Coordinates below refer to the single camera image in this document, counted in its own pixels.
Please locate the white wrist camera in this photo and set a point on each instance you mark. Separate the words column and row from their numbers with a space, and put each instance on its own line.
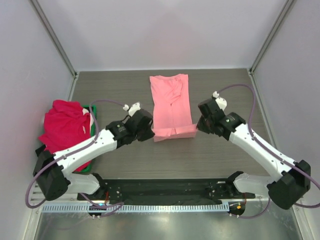
column 221, row 102
column 131, row 110

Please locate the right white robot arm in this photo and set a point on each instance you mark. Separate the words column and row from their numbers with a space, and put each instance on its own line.
column 287, row 181

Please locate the right aluminium frame post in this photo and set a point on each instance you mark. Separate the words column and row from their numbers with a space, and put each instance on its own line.
column 285, row 10

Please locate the pink t shirt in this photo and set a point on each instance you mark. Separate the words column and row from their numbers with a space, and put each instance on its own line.
column 172, row 117

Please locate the slotted cable duct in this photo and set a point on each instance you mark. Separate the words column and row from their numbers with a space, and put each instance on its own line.
column 89, row 208

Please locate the left aluminium frame post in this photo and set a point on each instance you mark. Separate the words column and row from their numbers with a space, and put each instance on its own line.
column 52, row 35

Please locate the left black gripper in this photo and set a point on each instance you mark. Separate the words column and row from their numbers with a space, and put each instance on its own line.
column 149, row 134

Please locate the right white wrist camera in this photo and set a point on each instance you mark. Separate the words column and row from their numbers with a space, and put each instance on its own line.
column 221, row 102

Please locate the aluminium frame post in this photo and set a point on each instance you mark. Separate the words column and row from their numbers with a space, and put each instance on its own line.
column 52, row 35
column 285, row 10

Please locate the black garment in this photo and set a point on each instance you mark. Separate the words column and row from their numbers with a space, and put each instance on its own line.
column 39, row 151

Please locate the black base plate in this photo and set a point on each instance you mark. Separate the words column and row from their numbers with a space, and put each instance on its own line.
column 167, row 192

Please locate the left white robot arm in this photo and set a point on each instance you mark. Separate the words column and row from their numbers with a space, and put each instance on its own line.
column 55, row 172

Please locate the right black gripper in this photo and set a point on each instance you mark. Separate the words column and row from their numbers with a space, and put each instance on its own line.
column 200, row 126

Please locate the red t shirt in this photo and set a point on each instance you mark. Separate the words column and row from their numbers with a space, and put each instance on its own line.
column 63, row 126

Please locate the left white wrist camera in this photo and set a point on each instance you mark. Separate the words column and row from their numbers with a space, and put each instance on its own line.
column 131, row 110

